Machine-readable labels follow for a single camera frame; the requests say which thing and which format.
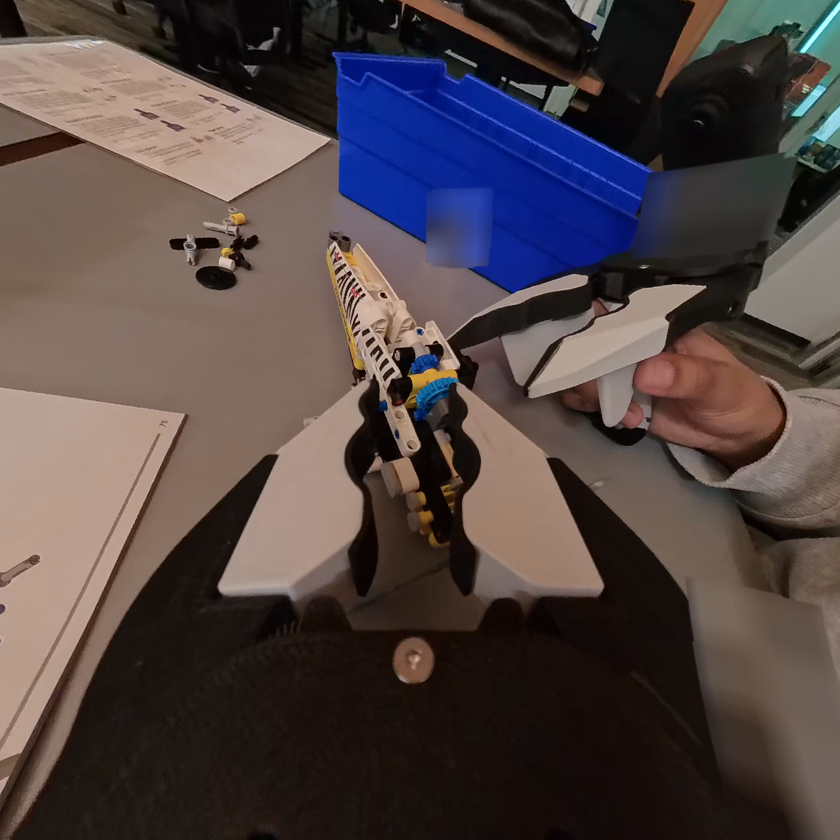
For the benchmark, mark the white printed paper sheet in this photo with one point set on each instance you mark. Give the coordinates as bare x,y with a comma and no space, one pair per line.
151,111

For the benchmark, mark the instruction booklet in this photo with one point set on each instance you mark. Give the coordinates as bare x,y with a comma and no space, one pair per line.
59,512

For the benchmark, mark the person's right hand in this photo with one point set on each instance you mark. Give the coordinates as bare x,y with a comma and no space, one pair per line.
722,400

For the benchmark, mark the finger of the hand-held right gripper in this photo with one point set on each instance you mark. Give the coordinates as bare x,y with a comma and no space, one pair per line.
610,341
525,298

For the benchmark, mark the person's right forearm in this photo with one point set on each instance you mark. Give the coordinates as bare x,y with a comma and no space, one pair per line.
787,459

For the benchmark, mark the blue plastic bin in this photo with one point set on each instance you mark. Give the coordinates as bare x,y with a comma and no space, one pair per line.
459,151

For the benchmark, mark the scattered small lego pieces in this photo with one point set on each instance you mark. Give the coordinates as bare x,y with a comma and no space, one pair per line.
216,275

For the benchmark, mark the black office chair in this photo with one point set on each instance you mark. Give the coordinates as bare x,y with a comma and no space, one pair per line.
636,52

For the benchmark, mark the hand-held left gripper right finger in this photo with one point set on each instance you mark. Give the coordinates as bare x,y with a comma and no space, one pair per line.
531,525

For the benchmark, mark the wooden office desk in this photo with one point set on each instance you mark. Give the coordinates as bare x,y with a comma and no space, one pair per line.
499,43

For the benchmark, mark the wooden post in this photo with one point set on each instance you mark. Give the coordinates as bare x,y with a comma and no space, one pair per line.
702,26

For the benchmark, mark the lego helicopter model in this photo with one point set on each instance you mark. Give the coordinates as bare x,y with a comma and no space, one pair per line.
374,315

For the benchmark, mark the black bag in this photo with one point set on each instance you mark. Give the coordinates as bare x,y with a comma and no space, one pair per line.
525,26

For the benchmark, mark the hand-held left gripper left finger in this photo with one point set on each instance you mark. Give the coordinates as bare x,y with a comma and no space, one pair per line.
295,525

